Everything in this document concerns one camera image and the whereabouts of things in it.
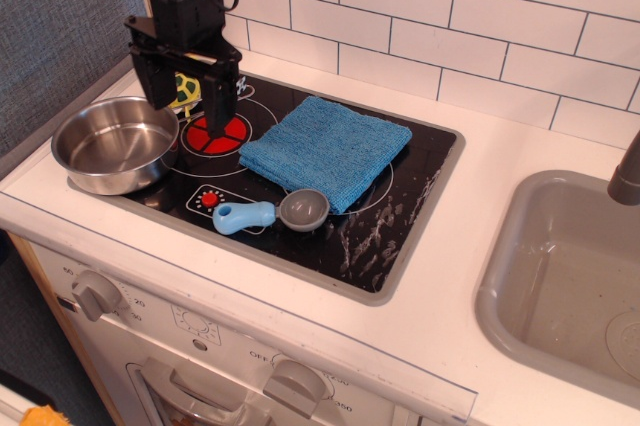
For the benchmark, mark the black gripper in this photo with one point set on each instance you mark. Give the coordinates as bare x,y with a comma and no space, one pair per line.
187,36

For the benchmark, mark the stainless steel pot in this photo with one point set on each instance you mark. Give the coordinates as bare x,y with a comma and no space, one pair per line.
122,145

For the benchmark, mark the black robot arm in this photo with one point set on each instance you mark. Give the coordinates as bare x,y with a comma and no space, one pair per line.
186,36

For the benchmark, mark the blue folded cloth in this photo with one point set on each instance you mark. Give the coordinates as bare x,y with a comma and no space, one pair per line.
328,147

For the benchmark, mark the green yellow toy turtle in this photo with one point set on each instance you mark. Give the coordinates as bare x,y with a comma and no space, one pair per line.
188,94

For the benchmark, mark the blue grey toy scoop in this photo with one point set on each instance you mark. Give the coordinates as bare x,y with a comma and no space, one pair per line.
303,210

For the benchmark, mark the grey left timer knob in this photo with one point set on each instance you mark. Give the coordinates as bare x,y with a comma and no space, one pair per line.
95,294

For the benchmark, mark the grey right oven knob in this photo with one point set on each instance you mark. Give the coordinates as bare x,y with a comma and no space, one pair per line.
296,387

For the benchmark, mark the yellow object bottom left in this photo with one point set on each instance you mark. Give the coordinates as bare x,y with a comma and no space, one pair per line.
43,416

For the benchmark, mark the grey plastic sink basin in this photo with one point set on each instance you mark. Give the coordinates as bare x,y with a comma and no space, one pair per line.
561,290

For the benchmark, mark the grey faucet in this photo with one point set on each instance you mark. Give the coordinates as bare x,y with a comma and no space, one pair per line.
624,185

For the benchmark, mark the grey oven door handle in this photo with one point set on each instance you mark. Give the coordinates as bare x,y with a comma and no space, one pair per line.
194,396

